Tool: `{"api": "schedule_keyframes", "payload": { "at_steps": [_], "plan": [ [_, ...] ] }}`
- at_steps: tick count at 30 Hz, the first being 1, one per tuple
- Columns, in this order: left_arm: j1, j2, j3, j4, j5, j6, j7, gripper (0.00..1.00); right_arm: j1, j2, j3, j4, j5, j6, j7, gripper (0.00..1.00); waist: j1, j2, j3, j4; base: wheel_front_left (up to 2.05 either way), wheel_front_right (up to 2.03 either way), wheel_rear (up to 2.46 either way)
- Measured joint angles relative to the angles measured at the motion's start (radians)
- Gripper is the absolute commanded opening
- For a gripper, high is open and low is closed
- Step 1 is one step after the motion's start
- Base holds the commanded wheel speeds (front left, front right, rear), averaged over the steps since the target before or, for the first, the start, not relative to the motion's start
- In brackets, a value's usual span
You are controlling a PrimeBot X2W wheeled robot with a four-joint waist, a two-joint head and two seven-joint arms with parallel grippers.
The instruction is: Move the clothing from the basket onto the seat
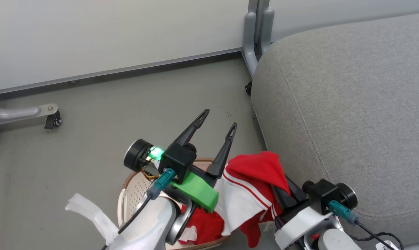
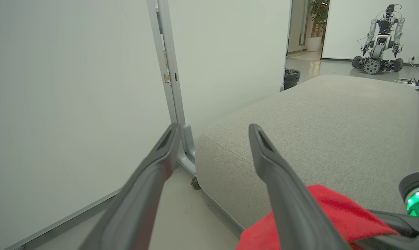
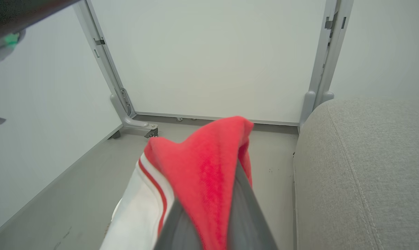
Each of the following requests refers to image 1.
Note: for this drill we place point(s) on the grey metal partition foot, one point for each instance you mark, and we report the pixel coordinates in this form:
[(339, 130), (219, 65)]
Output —
[(18, 113)]

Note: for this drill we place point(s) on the black round right gripper motor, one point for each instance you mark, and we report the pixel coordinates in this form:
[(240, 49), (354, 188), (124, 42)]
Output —
[(348, 196)]

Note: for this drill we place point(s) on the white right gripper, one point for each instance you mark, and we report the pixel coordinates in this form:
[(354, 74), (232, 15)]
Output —
[(300, 224)]

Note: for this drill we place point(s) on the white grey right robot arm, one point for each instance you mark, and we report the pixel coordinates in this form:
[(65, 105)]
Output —
[(336, 241)]

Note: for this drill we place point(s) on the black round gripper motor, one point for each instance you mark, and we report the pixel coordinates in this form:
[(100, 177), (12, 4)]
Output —
[(348, 196), (136, 155)]

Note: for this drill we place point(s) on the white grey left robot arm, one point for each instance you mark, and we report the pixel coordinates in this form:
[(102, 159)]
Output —
[(150, 222)]

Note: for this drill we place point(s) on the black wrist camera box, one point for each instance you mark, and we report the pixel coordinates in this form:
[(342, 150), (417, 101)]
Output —
[(176, 161), (320, 197)]

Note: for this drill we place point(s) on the small black caster wheel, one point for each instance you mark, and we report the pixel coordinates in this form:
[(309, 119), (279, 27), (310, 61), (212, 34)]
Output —
[(53, 121), (248, 88)]

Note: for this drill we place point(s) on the beige perforated laundry basket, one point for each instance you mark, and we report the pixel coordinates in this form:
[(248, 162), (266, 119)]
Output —
[(136, 191)]

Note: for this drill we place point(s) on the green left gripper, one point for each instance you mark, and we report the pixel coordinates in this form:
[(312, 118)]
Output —
[(195, 191)]

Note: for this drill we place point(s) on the grey metal partition post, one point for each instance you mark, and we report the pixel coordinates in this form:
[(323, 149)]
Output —
[(256, 31)]

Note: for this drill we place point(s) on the white paper tag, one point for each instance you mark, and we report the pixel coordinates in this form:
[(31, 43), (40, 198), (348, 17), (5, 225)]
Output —
[(386, 245)]

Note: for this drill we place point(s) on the red and white garment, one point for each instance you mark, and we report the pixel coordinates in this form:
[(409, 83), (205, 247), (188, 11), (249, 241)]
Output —
[(251, 180)]

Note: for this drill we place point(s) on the black round left gripper motor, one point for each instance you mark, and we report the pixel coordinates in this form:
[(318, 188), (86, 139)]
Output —
[(136, 155)]

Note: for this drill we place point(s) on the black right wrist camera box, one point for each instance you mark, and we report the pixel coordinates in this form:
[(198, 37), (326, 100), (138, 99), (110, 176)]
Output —
[(320, 197)]

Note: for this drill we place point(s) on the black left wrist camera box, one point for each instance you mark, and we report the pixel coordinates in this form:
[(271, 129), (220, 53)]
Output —
[(176, 161)]

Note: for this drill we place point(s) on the white cloth strip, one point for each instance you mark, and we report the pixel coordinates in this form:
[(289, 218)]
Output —
[(91, 213)]

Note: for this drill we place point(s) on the grey fabric sofa seat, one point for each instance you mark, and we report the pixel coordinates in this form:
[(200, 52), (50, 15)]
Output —
[(348, 118)]

